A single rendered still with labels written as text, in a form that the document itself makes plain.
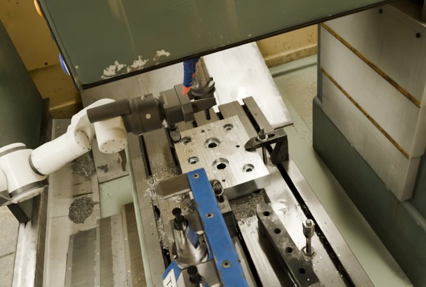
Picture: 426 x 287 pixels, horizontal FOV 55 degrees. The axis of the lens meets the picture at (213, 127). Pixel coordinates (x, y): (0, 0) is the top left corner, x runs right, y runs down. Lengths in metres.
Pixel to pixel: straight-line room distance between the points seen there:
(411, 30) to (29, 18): 1.52
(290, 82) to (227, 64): 0.38
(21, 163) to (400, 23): 0.91
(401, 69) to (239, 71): 1.11
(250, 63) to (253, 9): 1.46
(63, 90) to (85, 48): 1.59
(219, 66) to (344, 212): 0.92
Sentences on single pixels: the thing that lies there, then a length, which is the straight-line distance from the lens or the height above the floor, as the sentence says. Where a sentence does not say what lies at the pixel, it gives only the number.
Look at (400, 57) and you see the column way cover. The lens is 0.99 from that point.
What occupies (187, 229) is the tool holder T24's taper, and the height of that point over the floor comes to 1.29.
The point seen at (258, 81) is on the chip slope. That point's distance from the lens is 1.96.
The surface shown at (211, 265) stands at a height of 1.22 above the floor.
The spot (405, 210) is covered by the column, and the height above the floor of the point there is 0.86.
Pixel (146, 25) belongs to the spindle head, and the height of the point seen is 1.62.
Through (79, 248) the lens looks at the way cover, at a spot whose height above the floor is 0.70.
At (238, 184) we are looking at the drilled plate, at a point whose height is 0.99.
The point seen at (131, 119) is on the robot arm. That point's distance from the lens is 0.95.
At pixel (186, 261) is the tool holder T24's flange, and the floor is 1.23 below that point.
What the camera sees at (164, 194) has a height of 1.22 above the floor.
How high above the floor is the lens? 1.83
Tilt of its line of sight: 39 degrees down
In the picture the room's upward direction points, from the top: 12 degrees counter-clockwise
